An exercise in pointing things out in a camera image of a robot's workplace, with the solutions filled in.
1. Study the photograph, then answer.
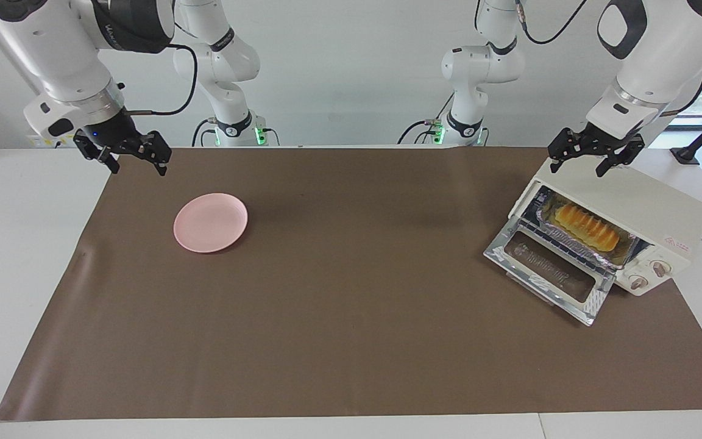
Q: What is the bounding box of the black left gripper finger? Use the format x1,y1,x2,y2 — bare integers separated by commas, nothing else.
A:
596,135,645,177
548,128,578,177

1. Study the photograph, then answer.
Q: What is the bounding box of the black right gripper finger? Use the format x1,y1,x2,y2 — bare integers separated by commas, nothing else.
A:
74,135,120,174
144,131,172,177

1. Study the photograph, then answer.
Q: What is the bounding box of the sliced golden bread loaf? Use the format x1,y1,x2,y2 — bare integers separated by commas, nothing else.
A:
555,204,621,252

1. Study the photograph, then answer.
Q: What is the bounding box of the silver foil baking tray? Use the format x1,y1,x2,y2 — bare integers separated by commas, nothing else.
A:
537,188,642,269

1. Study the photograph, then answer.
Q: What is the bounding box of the cream toaster oven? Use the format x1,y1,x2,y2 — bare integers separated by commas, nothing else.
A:
508,157,702,298

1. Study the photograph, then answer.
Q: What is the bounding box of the glass oven door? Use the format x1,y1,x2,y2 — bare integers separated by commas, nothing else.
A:
484,216,617,327

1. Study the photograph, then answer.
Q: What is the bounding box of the pink round plate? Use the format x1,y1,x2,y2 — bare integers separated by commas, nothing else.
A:
173,193,249,254

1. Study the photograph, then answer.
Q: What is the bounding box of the brown table mat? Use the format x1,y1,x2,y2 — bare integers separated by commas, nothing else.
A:
0,146,702,421

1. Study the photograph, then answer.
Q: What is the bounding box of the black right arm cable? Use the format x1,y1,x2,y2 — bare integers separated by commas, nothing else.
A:
122,23,199,116

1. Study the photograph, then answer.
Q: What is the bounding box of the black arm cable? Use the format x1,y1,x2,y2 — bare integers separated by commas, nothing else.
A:
122,23,199,116
514,0,702,118

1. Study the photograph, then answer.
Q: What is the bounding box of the metal oven wire rack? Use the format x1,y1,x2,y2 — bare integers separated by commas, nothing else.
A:
519,221,629,269

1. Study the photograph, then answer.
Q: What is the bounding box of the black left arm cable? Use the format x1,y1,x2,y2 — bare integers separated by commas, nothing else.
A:
514,0,702,118

